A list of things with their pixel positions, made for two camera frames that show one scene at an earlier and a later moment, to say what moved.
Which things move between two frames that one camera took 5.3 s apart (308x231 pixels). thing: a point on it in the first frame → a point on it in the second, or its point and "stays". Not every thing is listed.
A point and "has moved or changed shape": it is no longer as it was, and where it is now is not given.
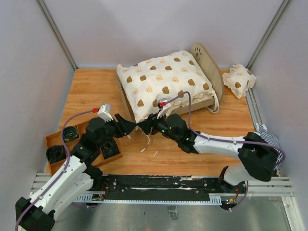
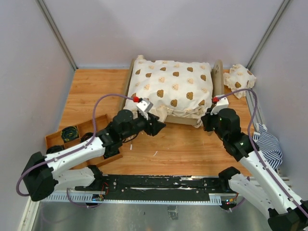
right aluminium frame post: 267,34 stays
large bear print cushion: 175,77 has moved or changed shape
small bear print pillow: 239,79 stays
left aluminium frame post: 49,19 stays
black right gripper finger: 146,126 → 207,122
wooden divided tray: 56,156 stays
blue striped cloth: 261,129 stays
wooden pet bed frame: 206,59 → 218,89
